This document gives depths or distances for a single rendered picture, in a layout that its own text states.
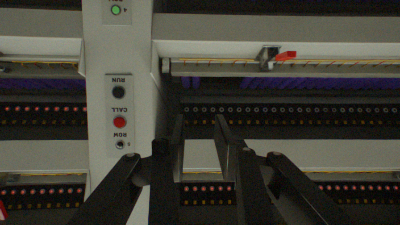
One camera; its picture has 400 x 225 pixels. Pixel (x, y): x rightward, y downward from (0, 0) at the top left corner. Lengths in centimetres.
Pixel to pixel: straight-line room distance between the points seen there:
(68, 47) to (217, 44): 23
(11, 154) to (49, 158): 5
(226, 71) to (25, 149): 33
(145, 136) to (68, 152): 12
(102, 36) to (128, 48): 4
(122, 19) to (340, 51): 34
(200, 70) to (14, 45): 28
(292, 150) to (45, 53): 42
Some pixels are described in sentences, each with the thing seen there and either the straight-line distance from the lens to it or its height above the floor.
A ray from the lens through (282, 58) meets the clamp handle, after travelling 29.
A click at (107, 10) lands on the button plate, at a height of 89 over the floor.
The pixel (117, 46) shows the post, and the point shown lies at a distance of 33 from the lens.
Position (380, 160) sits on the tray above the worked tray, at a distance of 44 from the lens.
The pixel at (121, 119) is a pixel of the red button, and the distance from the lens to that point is 32.
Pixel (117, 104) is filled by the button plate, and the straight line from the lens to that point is 33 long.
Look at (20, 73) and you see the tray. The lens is 48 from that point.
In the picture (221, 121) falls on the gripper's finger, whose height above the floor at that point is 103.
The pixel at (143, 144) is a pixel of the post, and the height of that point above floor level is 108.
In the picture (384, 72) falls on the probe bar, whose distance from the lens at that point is 49.
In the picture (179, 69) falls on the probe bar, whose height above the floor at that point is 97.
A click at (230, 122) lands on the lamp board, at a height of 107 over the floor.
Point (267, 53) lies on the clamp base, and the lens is 34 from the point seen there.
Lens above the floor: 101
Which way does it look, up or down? 5 degrees up
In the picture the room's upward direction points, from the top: 180 degrees counter-clockwise
